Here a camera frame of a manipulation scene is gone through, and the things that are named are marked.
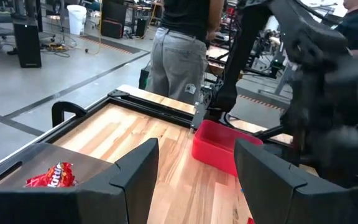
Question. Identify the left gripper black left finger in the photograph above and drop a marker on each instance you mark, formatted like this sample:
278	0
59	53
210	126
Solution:
120	193

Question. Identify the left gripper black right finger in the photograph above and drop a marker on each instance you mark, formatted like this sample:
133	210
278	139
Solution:
275	193

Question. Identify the red Skittles candy bag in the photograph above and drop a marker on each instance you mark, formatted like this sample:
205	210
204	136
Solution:
54	179

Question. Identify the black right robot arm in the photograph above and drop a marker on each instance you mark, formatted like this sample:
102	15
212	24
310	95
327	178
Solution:
247	46

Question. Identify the dark grey translucent plastic bin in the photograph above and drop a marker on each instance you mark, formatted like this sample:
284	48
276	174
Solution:
89	161

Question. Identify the red plastic bin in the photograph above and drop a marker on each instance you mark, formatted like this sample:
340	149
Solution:
216	146

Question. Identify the black equipment case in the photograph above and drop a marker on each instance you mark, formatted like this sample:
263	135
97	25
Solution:
112	28

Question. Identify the black speaker box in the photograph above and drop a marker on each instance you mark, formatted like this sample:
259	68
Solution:
26	43

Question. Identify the white bucket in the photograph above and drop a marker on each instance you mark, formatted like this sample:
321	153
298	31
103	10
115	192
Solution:
76	18

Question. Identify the large black hook bracket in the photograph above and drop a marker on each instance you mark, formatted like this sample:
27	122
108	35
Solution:
64	107

